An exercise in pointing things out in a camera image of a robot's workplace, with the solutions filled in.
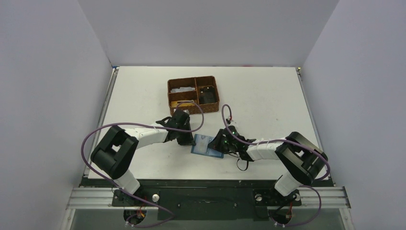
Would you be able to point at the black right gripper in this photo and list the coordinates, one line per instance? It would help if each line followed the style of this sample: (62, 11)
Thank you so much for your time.
(220, 143)

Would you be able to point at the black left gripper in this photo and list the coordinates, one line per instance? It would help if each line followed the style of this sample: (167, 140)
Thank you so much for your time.
(183, 136)

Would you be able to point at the blue leather card holder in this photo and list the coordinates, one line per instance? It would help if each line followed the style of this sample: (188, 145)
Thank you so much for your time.
(215, 153)

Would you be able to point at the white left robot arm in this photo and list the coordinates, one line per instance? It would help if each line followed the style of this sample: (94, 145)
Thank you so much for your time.
(115, 151)

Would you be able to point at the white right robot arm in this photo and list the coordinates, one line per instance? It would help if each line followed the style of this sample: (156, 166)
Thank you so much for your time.
(302, 159)

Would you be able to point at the gold card in basket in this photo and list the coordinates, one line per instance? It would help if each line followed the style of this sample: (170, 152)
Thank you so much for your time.
(182, 103)

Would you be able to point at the silver cards in basket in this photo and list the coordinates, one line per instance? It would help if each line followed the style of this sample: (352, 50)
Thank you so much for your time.
(182, 89)

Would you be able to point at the black items in basket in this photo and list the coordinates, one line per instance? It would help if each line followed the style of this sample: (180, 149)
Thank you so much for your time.
(207, 95)

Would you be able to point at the brown woven divided basket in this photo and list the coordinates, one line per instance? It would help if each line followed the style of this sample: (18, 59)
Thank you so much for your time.
(196, 82)

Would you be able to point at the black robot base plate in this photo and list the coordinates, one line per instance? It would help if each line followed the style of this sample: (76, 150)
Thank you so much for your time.
(200, 199)

